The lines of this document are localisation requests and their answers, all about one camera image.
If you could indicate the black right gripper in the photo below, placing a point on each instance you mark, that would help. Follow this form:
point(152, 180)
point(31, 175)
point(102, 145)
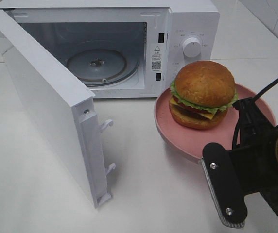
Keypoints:
point(255, 164)

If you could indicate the burger with lettuce and cheese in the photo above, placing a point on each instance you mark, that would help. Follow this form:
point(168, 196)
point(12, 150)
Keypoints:
point(201, 95)

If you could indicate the pink round plate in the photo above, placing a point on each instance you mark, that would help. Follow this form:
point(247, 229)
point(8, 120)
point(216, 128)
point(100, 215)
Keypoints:
point(190, 142)

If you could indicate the white microwave door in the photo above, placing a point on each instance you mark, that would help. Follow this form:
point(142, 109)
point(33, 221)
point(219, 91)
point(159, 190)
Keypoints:
point(61, 107)

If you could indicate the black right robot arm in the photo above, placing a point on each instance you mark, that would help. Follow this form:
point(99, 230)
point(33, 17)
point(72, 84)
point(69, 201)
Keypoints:
point(254, 155)

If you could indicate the upper white power knob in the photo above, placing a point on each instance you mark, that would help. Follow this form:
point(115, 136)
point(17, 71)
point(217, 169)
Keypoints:
point(192, 46)

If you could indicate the white warning label sticker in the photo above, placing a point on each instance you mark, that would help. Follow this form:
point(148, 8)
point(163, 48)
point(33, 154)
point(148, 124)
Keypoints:
point(156, 56)

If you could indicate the white microwave oven body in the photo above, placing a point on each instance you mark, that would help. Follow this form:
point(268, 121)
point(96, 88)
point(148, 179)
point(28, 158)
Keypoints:
point(61, 25)

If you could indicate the glass microwave turntable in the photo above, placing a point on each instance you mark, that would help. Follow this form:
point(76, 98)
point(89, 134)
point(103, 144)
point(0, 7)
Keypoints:
point(100, 63)

